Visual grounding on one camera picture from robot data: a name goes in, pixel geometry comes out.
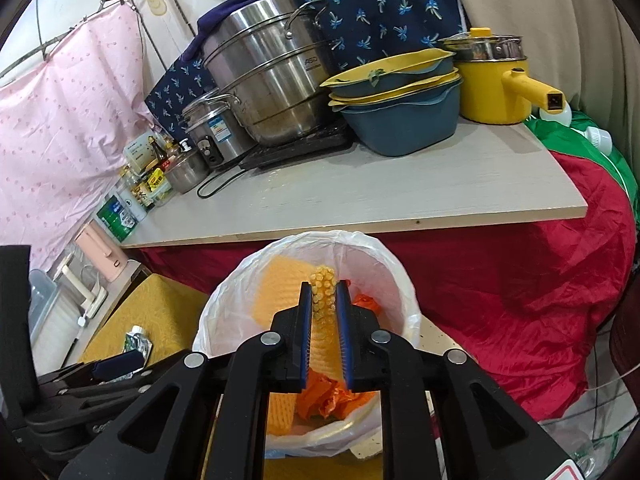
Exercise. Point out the white green carton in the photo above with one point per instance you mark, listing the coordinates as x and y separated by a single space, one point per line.
140 150

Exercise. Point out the dark red round object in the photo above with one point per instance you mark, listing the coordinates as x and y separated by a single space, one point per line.
627 355

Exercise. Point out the red cloth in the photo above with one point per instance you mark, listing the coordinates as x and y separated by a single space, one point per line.
500 280

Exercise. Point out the black induction cooktop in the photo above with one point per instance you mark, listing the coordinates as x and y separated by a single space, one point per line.
300 147

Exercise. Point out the white bottle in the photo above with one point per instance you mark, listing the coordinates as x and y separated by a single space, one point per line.
134 200

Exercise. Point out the white bottle cap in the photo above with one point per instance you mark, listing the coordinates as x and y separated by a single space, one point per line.
557 116
599 141

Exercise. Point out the large blue basin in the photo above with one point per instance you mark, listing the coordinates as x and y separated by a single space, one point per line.
405 125

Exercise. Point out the clear container with yellow label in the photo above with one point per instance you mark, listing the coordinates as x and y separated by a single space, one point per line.
157 185

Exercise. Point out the clear plastic bottle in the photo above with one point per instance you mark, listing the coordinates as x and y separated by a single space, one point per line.
590 445

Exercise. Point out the purple cloth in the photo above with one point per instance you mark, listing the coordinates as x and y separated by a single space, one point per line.
220 15

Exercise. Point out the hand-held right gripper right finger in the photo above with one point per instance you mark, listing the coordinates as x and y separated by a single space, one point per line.
343 340

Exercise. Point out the large orange plastic bag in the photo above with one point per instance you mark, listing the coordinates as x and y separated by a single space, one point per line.
330 397

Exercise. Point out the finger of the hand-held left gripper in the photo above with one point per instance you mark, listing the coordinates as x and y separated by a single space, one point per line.
117 365
100 400

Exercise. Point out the silver foil wrapper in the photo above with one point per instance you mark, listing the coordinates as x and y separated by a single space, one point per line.
137 345

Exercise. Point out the dark blue printed cloth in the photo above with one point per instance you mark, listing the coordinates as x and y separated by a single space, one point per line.
380 5

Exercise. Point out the yellow patterned tablecloth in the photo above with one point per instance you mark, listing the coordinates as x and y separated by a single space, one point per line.
150 300

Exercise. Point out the pink dotted curtain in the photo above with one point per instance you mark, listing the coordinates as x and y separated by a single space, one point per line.
65 125

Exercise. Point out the white plug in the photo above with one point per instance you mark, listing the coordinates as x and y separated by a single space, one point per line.
80 321

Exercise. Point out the white electric kettle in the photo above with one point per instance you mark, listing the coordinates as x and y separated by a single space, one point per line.
82 290

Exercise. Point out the green can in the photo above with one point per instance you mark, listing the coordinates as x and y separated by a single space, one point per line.
117 220

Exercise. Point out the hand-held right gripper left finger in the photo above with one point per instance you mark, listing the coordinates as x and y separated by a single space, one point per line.
306 340

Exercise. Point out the green plastic bag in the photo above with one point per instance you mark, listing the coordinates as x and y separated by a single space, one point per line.
600 170

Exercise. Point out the steel rice cooker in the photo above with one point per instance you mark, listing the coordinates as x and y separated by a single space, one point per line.
215 130

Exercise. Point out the beige curtain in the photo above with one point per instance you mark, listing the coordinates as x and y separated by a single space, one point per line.
550 15

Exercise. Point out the small steel pot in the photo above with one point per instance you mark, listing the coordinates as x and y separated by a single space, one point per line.
187 175

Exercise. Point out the large steel steamer pot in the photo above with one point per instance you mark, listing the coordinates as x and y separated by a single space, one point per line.
270 75

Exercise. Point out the trash bin with white liner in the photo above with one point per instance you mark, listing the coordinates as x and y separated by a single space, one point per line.
380 270

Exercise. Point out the blue yellow-rimmed basin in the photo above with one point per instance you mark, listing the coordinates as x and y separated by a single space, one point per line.
415 87
400 67

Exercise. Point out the dark sauce bottle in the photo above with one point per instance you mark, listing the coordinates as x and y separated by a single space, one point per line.
160 152

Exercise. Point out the white box with clear lid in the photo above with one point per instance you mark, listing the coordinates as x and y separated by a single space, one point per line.
47 305

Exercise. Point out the pink electric kettle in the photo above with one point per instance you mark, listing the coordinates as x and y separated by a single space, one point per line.
102 252

